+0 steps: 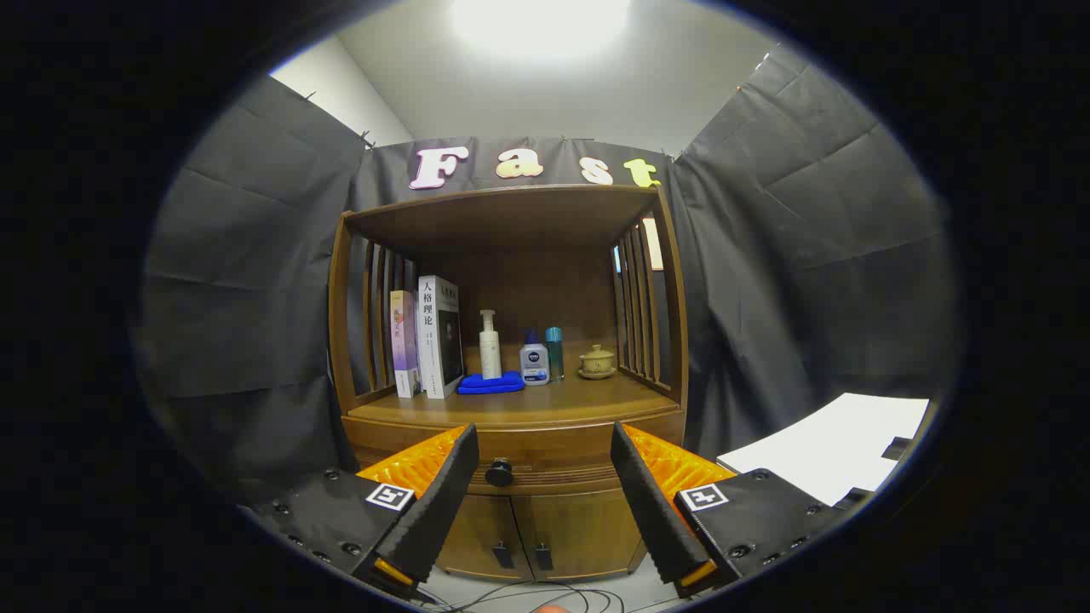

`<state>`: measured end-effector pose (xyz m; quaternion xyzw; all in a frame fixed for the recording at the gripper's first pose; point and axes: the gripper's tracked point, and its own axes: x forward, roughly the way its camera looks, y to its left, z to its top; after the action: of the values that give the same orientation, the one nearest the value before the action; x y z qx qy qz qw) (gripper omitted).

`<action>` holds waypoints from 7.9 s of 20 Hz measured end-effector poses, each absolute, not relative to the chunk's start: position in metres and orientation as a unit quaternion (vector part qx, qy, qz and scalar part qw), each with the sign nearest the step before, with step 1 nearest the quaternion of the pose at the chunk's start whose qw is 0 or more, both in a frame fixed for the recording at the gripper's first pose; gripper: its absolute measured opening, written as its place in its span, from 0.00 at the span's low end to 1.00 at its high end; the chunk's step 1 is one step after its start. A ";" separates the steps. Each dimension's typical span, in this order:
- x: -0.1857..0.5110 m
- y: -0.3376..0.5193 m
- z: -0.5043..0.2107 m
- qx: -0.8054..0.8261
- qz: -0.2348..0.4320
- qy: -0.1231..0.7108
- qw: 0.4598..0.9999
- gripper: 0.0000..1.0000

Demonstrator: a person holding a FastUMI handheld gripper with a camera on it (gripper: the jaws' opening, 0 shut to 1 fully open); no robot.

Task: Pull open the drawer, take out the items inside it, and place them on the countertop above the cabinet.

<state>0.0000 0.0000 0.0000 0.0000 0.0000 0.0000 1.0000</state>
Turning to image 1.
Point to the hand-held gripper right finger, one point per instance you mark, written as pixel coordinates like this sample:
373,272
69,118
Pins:
656,511

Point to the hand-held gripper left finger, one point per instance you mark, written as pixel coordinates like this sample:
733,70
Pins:
438,502

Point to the wooden drawer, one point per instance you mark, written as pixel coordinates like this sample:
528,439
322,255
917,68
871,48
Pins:
553,451

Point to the wooden cabinet door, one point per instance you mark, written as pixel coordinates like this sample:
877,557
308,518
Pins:
588,532
477,532

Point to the wooden countertop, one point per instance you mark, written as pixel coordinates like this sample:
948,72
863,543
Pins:
579,396

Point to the wooden cabinet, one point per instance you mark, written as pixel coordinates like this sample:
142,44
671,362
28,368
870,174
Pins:
511,221

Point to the blue folded cloth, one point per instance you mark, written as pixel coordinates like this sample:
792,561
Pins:
491,384

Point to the white pump bottle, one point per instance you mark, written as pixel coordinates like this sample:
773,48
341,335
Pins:
490,353

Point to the yellow lidded teacup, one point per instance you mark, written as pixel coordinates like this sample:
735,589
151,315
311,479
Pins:
597,363

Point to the purple book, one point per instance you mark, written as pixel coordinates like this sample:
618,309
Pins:
404,340

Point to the white book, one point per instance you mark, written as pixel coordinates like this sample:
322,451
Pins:
436,336

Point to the white bottle with blue cap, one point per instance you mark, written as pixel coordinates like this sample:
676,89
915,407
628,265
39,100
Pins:
535,366

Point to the white table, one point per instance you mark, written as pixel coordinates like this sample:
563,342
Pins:
817,451

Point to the teal bottle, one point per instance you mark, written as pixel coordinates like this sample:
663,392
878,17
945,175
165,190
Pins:
555,353

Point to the small black object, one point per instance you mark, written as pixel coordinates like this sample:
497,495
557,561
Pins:
896,448

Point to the black backdrop cloth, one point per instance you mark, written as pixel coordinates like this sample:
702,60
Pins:
255,255

